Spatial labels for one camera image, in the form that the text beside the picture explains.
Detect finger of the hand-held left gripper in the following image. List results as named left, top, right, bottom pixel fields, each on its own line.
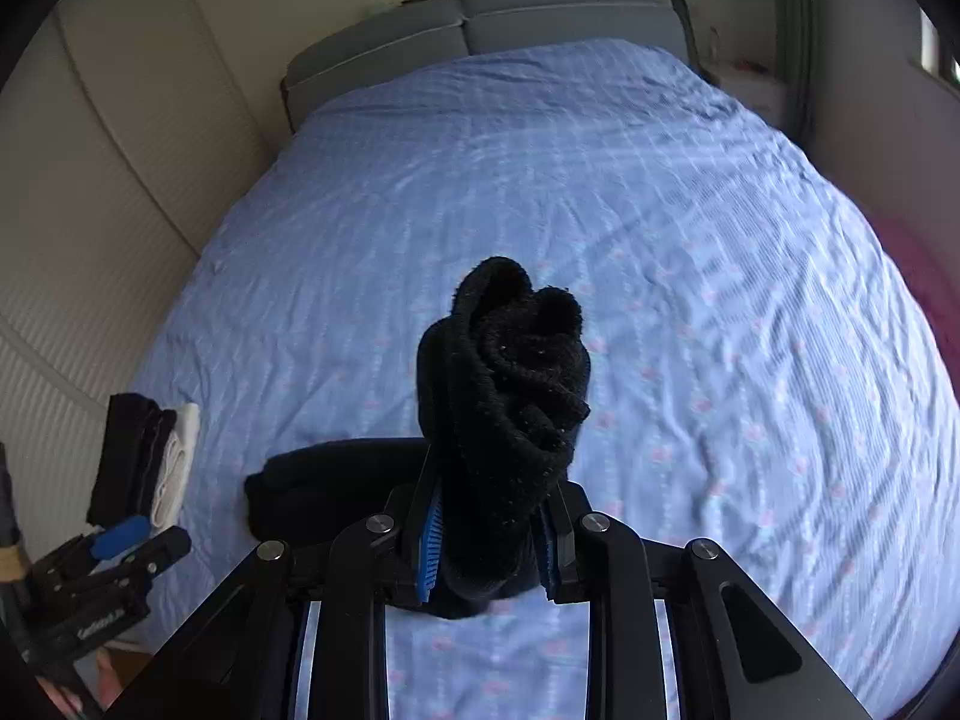
left=81, top=515, right=152, bottom=563
left=112, top=526, right=193, bottom=580

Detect bed with blue sheet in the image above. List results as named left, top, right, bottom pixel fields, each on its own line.
left=97, top=40, right=947, bottom=720

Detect grey padded headboard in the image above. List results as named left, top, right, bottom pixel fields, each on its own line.
left=280, top=0, right=701, bottom=137

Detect pink cloth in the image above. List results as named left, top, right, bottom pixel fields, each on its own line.
left=874, top=214, right=960, bottom=368

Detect green curtain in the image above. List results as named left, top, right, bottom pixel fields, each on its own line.
left=771, top=0, right=822, bottom=140

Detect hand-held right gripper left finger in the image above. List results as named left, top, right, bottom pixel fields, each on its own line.
left=150, top=456, right=445, bottom=720

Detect white nightstand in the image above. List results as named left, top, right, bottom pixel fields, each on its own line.
left=709, top=56, right=792, bottom=125

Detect person's left hand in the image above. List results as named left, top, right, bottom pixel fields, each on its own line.
left=37, top=649, right=127, bottom=718

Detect window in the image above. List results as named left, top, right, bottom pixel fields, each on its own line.
left=916, top=6, right=960, bottom=85

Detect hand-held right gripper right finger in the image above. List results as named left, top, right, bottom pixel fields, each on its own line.
left=535, top=483, right=875, bottom=720

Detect white wardrobe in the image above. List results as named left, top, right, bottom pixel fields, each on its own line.
left=0, top=0, right=275, bottom=481

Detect folded white garment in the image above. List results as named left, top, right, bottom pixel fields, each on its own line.
left=148, top=403, right=203, bottom=530

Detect black pants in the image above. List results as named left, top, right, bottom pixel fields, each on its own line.
left=244, top=256, right=593, bottom=620

